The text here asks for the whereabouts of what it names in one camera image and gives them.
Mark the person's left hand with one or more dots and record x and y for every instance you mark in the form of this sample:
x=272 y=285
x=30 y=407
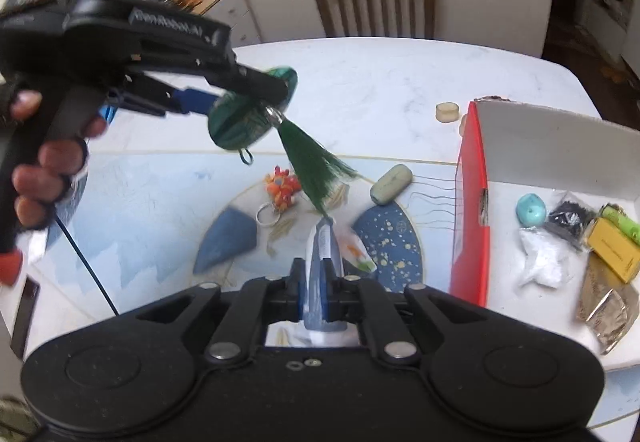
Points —
x=42 y=184

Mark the blue-grey tissue pack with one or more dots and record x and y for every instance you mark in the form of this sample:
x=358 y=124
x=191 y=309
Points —
x=330 y=256

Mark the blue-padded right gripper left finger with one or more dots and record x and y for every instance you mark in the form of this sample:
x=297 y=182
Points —
x=245 y=315

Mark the turquoise round bead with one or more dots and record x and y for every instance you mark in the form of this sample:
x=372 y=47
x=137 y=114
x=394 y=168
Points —
x=531 y=211

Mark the yellow small box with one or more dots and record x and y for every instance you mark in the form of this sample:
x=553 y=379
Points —
x=616 y=249

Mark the white beads bag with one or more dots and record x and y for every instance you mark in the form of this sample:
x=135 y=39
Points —
x=547 y=259

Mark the black beads bag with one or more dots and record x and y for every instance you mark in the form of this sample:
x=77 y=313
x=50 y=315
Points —
x=571 y=220

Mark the green round embroidered pouch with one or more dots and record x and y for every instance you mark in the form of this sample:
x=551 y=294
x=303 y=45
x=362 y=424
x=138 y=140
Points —
x=235 y=122

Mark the orange toy keychain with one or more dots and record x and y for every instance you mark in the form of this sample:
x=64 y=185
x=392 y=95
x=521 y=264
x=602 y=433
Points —
x=281 y=186

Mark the red and white cardboard box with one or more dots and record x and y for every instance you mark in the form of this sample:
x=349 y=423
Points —
x=530 y=183

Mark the grey-green eraser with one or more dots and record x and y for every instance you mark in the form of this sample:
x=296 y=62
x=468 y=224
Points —
x=391 y=184

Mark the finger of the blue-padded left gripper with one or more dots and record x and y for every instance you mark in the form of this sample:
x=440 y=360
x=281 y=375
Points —
x=190 y=99
x=241 y=79

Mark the white sideboard with wood top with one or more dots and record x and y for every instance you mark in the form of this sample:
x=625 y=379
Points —
x=235 y=13

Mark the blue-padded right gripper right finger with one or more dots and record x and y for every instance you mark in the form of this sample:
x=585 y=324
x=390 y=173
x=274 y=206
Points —
x=366 y=304

